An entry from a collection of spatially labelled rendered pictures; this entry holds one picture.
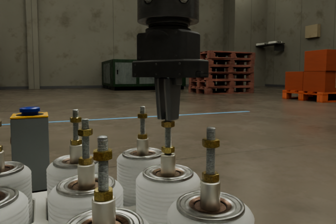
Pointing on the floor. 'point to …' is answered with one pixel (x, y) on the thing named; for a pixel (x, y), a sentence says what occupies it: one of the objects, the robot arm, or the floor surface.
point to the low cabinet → (125, 77)
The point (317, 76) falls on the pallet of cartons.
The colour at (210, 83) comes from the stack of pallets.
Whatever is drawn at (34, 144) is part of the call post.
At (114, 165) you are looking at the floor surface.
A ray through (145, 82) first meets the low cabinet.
